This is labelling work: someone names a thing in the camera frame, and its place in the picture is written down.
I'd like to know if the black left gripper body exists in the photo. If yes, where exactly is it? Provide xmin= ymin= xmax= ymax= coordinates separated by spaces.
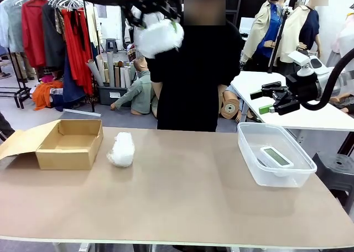
xmin=129 ymin=0 xmax=180 ymax=15

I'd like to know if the light blue shirt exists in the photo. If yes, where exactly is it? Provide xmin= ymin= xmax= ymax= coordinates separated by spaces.
xmin=0 ymin=0 xmax=27 ymax=54

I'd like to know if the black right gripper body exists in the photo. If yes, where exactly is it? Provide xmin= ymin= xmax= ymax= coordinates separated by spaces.
xmin=286 ymin=72 xmax=322 ymax=101

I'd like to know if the grey plastic stool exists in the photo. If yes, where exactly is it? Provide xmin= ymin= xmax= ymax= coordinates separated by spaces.
xmin=105 ymin=38 xmax=117 ymax=54

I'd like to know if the white table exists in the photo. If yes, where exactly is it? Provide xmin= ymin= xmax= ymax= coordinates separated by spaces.
xmin=230 ymin=70 xmax=354 ymax=132

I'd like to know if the mannequin in beige jacket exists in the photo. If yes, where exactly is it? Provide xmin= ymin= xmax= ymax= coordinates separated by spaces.
xmin=240 ymin=0 xmax=291 ymax=73

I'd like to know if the long red dress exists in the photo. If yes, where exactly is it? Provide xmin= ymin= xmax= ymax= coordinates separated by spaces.
xmin=60 ymin=8 xmax=95 ymax=97

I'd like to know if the black clothes rack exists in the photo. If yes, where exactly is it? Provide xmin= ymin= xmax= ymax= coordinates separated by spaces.
xmin=0 ymin=0 xmax=96 ymax=113

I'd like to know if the person's right forearm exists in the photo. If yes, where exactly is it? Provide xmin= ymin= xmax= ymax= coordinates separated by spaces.
xmin=151 ymin=82 xmax=163 ymax=118

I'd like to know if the black plastic stool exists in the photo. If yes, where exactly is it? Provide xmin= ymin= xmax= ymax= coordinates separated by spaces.
xmin=312 ymin=151 xmax=354 ymax=208

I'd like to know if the dark grey coat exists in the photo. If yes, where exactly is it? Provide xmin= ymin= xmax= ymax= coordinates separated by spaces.
xmin=41 ymin=3 xmax=66 ymax=70

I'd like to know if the mannequin in navy top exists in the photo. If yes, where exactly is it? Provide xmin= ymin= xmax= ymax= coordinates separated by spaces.
xmin=276 ymin=0 xmax=330 ymax=70

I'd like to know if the grey plastic bin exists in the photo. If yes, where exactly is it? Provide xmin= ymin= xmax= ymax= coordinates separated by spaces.
xmin=97 ymin=85 xmax=133 ymax=106

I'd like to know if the orange cloth pile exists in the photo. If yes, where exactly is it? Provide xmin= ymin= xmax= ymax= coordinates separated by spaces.
xmin=32 ymin=80 xmax=64 ymax=111

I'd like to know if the blue denim garment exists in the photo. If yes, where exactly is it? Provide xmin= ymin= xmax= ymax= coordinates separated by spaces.
xmin=63 ymin=55 xmax=86 ymax=103

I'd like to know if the white bar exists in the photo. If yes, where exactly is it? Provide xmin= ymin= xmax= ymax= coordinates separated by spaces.
xmin=63 ymin=108 xmax=102 ymax=117

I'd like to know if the bubble-wrapped white clock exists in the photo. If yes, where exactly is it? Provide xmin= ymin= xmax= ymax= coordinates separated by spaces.
xmin=106 ymin=132 xmax=136 ymax=168
xmin=134 ymin=13 xmax=185 ymax=60

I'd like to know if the tan paper roll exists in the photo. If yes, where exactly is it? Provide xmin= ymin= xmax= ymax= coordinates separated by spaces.
xmin=96 ymin=54 xmax=107 ymax=84

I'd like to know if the open brown cardboard box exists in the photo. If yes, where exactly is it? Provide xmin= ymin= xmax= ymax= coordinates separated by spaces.
xmin=0 ymin=119 xmax=105 ymax=171

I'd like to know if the black tripod stand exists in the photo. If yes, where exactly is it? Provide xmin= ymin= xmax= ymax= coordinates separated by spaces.
xmin=267 ymin=6 xmax=294 ymax=74

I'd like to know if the mannequin in pink garment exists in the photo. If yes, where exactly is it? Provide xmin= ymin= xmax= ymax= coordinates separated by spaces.
xmin=326 ymin=3 xmax=354 ymax=67

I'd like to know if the grey paper roll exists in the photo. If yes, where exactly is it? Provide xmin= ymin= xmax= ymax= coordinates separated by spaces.
xmin=107 ymin=50 xmax=116 ymax=88
xmin=85 ymin=59 xmax=105 ymax=87

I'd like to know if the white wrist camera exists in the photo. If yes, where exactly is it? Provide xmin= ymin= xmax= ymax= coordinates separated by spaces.
xmin=287 ymin=50 xmax=319 ymax=77

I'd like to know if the brown cardboard roll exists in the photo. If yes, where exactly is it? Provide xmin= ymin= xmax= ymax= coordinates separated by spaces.
xmin=220 ymin=90 xmax=241 ymax=123

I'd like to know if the clear plastic storage container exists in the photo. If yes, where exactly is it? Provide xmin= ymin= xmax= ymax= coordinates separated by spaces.
xmin=237 ymin=122 xmax=318 ymax=188

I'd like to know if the black right arm hose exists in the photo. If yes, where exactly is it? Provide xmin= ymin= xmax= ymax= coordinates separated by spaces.
xmin=301 ymin=43 xmax=354 ymax=111

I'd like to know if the red shirt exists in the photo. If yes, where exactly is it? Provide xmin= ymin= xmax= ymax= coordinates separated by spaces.
xmin=21 ymin=0 xmax=48 ymax=68

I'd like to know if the person in black shirt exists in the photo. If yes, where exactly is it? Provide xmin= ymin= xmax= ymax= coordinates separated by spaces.
xmin=148 ymin=0 xmax=244 ymax=133

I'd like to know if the white digital alarm clock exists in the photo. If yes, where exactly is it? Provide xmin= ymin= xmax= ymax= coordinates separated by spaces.
xmin=257 ymin=146 xmax=295 ymax=178

